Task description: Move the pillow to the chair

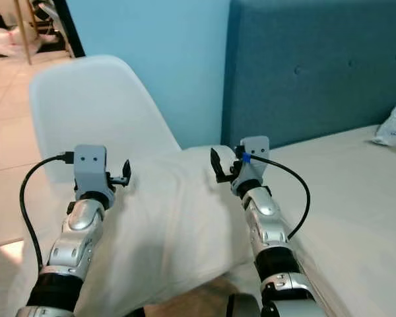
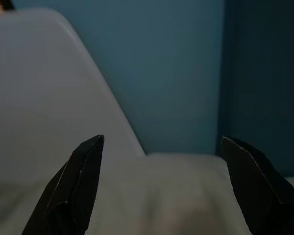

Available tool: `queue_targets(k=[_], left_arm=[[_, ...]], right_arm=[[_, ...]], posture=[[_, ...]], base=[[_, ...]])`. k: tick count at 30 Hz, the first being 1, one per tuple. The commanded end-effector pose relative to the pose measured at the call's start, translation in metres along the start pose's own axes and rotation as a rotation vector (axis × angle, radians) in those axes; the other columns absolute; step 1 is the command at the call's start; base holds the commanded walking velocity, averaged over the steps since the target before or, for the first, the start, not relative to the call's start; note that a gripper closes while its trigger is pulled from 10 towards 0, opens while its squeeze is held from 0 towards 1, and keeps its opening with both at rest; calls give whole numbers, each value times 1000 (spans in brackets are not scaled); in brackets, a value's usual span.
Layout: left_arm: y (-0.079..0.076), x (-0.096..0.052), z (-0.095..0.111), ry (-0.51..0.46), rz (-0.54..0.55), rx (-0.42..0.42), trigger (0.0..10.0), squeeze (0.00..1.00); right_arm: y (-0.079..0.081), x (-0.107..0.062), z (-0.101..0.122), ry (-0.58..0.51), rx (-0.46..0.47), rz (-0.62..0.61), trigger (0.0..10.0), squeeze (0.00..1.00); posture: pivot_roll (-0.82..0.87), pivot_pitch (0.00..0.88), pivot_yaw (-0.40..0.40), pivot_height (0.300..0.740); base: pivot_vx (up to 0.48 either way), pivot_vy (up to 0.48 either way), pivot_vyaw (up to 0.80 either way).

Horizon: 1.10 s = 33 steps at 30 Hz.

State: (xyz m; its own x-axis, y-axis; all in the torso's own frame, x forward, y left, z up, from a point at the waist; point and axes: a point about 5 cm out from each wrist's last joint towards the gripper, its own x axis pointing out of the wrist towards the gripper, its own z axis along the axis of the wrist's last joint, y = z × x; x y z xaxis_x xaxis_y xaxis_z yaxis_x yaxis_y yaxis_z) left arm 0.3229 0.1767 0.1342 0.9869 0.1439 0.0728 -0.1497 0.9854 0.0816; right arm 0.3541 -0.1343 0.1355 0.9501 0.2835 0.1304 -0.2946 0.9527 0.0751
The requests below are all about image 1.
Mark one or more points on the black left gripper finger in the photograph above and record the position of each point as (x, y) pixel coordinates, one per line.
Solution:
(126, 172)

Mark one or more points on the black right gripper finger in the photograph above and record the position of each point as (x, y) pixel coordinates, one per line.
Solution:
(216, 164)

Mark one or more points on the white pillow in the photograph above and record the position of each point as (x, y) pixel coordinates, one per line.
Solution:
(171, 224)

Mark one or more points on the white plastic chair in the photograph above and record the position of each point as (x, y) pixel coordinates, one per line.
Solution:
(92, 99)

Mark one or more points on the cream bed mattress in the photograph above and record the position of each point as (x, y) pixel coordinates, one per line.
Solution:
(356, 218)

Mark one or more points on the grey robot leg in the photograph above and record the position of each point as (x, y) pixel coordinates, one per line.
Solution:
(242, 307)

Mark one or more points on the blue padded headboard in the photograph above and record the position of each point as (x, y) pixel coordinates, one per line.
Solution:
(317, 66)

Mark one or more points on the wooden pole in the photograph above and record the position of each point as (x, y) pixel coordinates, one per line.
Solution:
(24, 33)

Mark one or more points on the crumpled white floor bag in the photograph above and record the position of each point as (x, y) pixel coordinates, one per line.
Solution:
(5, 41)

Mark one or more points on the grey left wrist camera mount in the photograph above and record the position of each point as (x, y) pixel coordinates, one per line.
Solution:
(90, 164)

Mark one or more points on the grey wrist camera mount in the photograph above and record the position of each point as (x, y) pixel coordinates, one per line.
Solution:
(257, 150)
(90, 164)

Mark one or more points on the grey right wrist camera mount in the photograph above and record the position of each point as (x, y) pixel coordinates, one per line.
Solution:
(257, 150)

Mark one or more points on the black door frame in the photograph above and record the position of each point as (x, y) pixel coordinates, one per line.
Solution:
(67, 26)

